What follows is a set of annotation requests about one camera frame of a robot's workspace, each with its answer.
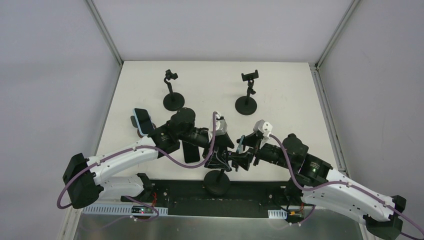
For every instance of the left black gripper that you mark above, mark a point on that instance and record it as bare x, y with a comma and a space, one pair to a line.
216, 145

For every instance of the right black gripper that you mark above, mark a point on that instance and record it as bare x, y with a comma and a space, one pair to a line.
253, 149

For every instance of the blue-cased phone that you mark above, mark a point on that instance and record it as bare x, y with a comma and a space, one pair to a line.
240, 147

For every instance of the black phone stand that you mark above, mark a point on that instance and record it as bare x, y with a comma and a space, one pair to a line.
246, 105
216, 182
173, 101

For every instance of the black phone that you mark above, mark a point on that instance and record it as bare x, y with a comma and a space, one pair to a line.
191, 153

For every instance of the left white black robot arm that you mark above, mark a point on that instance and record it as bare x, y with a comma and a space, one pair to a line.
88, 179

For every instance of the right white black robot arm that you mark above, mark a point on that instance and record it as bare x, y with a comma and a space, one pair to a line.
314, 181

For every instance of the light blue phone on wooden stand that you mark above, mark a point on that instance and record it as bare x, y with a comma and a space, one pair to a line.
140, 113

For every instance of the round wooden phone stand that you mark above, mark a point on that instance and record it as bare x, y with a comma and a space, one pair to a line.
144, 126

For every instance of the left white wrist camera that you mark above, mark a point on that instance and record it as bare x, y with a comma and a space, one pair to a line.
219, 124

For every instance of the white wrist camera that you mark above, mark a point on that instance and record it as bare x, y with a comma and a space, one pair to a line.
219, 124
263, 127

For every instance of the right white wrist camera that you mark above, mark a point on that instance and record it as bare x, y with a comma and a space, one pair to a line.
263, 127

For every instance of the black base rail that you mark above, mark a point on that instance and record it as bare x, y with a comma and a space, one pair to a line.
244, 199

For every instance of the right white cable duct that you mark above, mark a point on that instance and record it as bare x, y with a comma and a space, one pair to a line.
277, 214

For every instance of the white cable duct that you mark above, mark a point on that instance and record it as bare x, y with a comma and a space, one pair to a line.
277, 214
123, 210

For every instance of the left white cable duct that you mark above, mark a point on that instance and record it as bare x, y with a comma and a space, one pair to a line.
123, 210

